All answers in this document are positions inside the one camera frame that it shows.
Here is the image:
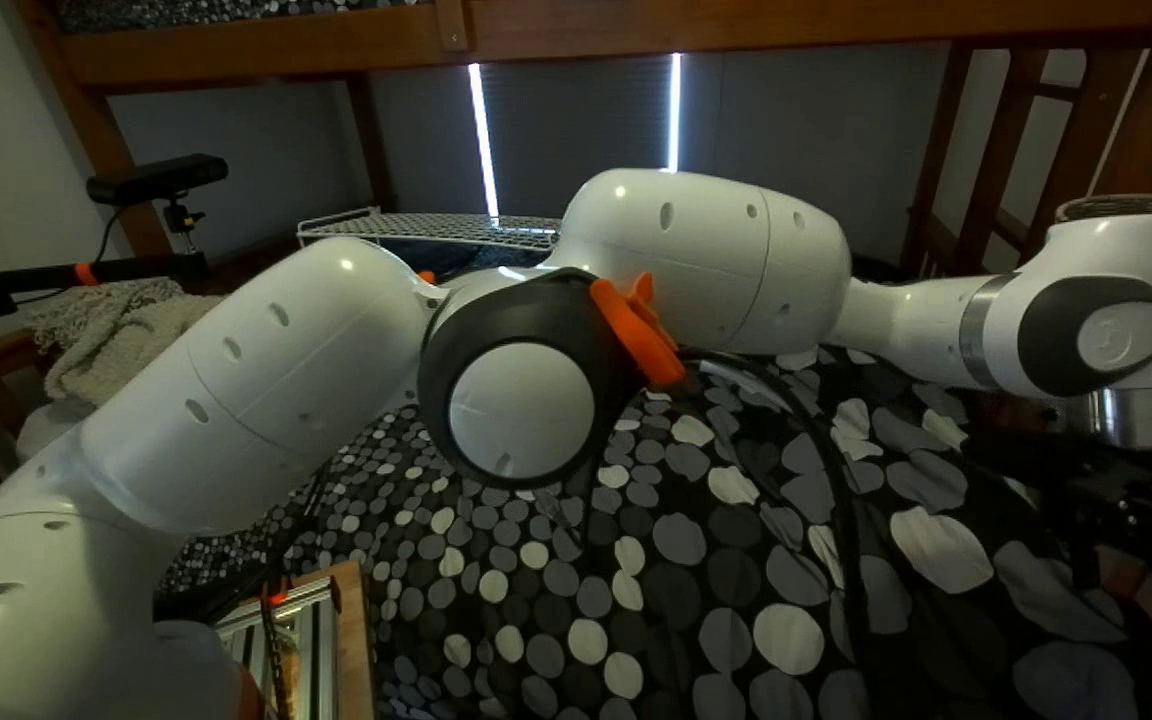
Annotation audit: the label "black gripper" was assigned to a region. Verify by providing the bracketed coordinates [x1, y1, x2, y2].
[1089, 434, 1152, 576]

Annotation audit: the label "black spotted duvet cover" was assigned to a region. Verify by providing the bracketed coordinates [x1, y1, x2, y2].
[152, 335, 1152, 720]

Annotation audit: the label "grey window blind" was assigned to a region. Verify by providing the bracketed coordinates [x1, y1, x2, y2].
[107, 43, 952, 273]

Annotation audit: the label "wooden framed box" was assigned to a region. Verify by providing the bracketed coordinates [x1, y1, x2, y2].
[209, 556, 386, 720]

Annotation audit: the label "beige fluffy towel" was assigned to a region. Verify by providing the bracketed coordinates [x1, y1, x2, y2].
[12, 274, 229, 465]

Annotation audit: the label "black bar with orange clamps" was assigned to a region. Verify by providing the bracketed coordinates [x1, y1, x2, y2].
[0, 250, 213, 331]

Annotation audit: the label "orange cable clip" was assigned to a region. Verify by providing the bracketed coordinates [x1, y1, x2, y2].
[583, 273, 691, 393]

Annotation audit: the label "wooden bunk bed frame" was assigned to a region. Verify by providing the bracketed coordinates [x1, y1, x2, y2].
[12, 0, 1152, 720]

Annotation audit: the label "black camera on stand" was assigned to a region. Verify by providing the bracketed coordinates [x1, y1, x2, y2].
[83, 152, 234, 236]

